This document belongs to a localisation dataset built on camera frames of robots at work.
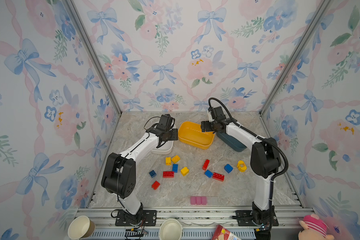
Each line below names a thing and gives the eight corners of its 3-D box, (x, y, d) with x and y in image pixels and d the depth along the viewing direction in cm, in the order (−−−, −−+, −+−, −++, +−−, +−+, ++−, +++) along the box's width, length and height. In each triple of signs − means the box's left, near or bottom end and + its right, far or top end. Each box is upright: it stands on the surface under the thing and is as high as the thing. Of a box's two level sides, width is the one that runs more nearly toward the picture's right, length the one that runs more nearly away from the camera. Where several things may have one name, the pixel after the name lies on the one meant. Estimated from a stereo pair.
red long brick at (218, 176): (211, 178, 89) (212, 177, 88) (212, 173, 91) (213, 171, 89) (223, 181, 88) (224, 180, 86) (224, 176, 90) (224, 175, 88)
